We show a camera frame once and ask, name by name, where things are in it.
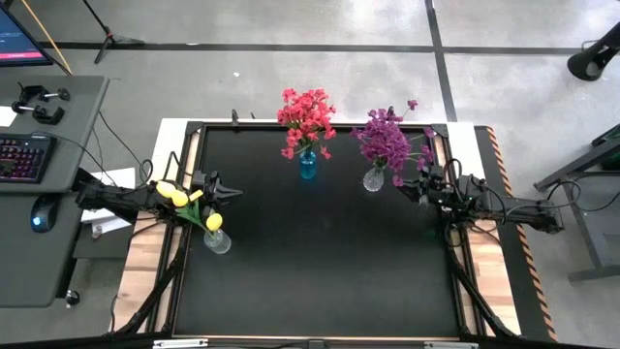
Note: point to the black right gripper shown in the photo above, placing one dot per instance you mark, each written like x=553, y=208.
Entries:
x=436, y=189

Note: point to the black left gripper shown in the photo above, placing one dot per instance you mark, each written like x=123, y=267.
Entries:
x=206, y=181

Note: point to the green flower stem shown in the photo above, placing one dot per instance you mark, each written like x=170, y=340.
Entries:
x=179, y=198

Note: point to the red artificial flower bunch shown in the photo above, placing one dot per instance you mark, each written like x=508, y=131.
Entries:
x=317, y=104
x=329, y=133
x=290, y=114

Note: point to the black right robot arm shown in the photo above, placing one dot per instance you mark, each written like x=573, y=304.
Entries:
x=523, y=213

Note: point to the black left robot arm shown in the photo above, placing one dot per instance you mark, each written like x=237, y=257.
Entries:
x=121, y=199

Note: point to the clear conical glass vase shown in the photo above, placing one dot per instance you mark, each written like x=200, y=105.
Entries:
x=373, y=180

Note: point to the clear round glass vase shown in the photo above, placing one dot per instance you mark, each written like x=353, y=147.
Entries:
x=220, y=244

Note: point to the blue glass vase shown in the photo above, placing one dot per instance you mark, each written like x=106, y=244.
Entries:
x=308, y=168

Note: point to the pale yellow tape tag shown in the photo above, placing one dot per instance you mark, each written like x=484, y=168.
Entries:
x=196, y=195

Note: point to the black table clamp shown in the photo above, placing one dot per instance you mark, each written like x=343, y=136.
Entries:
x=235, y=117
x=390, y=116

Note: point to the black ramp with hazard stripes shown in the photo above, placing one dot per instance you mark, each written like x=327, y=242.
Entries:
x=484, y=155

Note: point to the black computer mouse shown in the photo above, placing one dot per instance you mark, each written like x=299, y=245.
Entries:
x=44, y=213

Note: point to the black round knob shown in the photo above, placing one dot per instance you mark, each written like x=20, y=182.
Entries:
x=72, y=297

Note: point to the black tripod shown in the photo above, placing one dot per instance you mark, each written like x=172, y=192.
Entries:
x=109, y=41

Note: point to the backlit black keyboard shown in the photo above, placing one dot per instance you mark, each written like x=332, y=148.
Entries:
x=24, y=157

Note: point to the grey desk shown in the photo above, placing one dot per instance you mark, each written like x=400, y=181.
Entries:
x=29, y=262

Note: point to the black floor stand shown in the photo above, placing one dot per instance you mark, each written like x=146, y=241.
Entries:
x=588, y=63

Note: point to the white note paper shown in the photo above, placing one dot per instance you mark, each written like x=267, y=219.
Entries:
x=7, y=116

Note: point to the black desk monitor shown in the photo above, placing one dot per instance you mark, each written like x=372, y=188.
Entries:
x=19, y=39

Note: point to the black side desk frame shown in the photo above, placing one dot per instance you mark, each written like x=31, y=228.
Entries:
x=593, y=274

